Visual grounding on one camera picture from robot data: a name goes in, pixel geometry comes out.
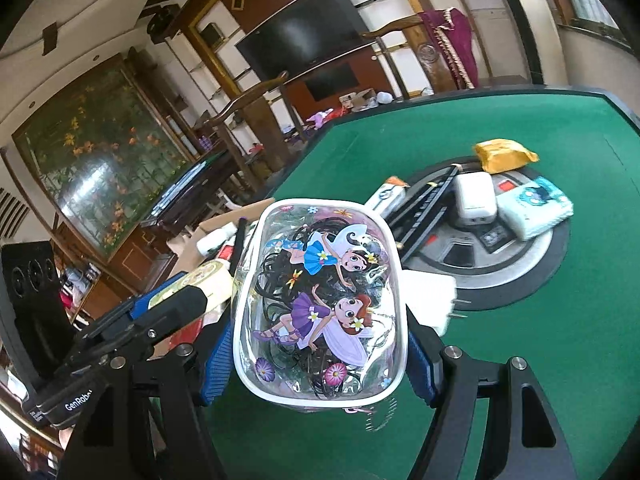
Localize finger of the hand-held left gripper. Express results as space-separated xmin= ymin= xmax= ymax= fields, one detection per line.
xmin=65 ymin=285 xmax=209 ymax=363
xmin=89 ymin=292 xmax=153 ymax=337

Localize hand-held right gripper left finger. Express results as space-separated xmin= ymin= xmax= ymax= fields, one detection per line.
xmin=59 ymin=330 xmax=236 ymax=480

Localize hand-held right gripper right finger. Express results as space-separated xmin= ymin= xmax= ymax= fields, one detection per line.
xmin=406 ymin=320 xmax=582 ymax=480

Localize yellow cartoon tin box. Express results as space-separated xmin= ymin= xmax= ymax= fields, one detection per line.
xmin=147 ymin=259 xmax=236 ymax=313

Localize white plug adapter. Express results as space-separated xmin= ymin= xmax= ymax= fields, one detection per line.
xmin=400 ymin=270 xmax=469 ymax=337

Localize cardboard box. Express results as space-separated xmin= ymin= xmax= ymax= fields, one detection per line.
xmin=166 ymin=197 xmax=277 ymax=301

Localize white bottle green print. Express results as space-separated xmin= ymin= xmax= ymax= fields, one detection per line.
xmin=196 ymin=223 xmax=239 ymax=257

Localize clear cartoon fairy pouch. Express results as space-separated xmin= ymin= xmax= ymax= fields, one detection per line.
xmin=232 ymin=200 xmax=412 ymax=432

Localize white blue toothpaste box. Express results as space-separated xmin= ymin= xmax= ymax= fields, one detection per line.
xmin=364 ymin=175 xmax=412 ymax=217

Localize white charger block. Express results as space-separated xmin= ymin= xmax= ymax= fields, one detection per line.
xmin=452 ymin=172 xmax=499 ymax=229

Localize blue cartoon tissue pack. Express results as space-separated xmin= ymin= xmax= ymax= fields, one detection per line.
xmin=497 ymin=175 xmax=575 ymax=241

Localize black loudspeaker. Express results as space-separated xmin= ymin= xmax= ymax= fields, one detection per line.
xmin=0 ymin=240 xmax=77 ymax=398

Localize round table control panel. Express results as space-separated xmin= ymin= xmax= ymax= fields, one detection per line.
xmin=399 ymin=156 xmax=572 ymax=312

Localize dark wooden game table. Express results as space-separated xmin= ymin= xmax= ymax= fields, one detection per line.
xmin=139 ymin=146 xmax=251 ymax=228

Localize black marker blue caps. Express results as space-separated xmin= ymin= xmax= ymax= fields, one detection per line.
xmin=395 ymin=177 xmax=458 ymax=246

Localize wooden armchair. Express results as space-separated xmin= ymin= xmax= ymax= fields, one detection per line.
xmin=206 ymin=70 xmax=323 ymax=198

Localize yellow snack packet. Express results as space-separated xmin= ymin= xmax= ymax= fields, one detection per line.
xmin=473 ymin=138 xmax=540 ymax=175

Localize purple plush toy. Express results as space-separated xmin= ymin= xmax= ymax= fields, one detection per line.
xmin=305 ymin=108 xmax=336 ymax=129

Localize wooden television cabinet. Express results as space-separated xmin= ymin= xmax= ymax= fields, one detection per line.
xmin=280 ymin=45 xmax=396 ymax=126

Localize black flat television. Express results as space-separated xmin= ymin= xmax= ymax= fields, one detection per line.
xmin=234 ymin=0 xmax=372 ymax=84

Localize wooden armchair carved back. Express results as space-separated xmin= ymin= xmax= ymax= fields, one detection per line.
xmin=360 ymin=7 xmax=478 ymax=98

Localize maroon fringed cloth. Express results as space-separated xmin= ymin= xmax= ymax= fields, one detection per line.
xmin=417 ymin=7 xmax=477 ymax=91

